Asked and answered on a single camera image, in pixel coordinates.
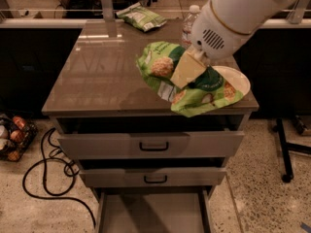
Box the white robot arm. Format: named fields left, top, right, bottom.
left=171, top=0, right=297, bottom=88

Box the black floor cable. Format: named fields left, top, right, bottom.
left=21, top=127, right=97, bottom=228

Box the top grey drawer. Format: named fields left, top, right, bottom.
left=58, top=131, right=244, bottom=159

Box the grey drawer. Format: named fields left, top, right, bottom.
left=58, top=131, right=244, bottom=159
left=80, top=167, right=225, bottom=188
left=94, top=191, right=215, bottom=233

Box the bottom grey drawer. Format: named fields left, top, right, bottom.
left=94, top=191, right=215, bottom=233

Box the grey metal post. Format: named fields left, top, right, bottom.
left=100, top=0, right=115, bottom=21
left=287, top=0, right=311, bottom=24

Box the clear plastic water bottle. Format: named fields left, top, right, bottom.
left=181, top=5, right=200, bottom=49

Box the white paper bowl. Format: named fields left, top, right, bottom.
left=214, top=66, right=251, bottom=95

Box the green chip bag at back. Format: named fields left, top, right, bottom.
left=116, top=2, right=167, bottom=32

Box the black wire basket with items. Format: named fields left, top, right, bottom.
left=0, top=114, right=38, bottom=162

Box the grey metal post left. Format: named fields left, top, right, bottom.
left=100, top=0, right=115, bottom=21

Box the grey metal post right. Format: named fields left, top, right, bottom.
left=287, top=0, right=311, bottom=24

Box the green rice chip bag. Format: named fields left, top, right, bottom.
left=136, top=41, right=250, bottom=117

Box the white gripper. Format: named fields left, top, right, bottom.
left=170, top=3, right=248, bottom=88

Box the middle grey drawer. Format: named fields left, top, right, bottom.
left=80, top=167, right=225, bottom=188

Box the grey drawer cabinet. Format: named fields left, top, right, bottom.
left=43, top=19, right=258, bottom=233

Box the black stand leg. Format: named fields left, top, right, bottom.
left=273, top=118, right=311, bottom=183

